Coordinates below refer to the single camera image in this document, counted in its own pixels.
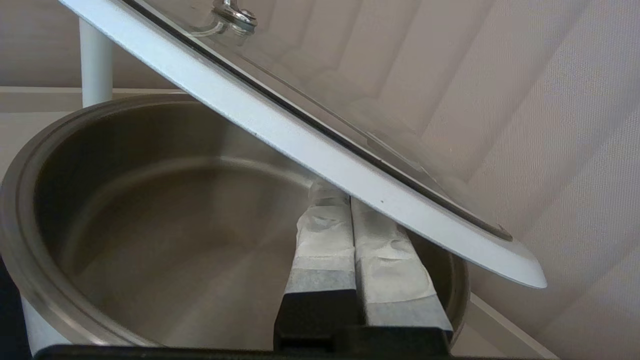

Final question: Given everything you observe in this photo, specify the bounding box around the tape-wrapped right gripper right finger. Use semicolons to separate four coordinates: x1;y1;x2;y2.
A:
350;197;454;346

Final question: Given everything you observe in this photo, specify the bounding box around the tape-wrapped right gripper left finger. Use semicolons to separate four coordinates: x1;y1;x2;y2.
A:
273;179;360;351

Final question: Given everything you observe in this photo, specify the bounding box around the glass lid with white rim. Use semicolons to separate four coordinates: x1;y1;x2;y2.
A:
57;0;549;290

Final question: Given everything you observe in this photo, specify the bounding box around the white steel-lined pot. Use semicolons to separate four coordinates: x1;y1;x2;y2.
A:
0;94;471;355

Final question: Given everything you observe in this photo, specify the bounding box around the white round pipe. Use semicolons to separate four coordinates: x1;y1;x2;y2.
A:
78;16;115;109

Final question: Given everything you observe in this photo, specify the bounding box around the large black glass cooktop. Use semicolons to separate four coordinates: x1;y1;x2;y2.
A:
0;254;33;360

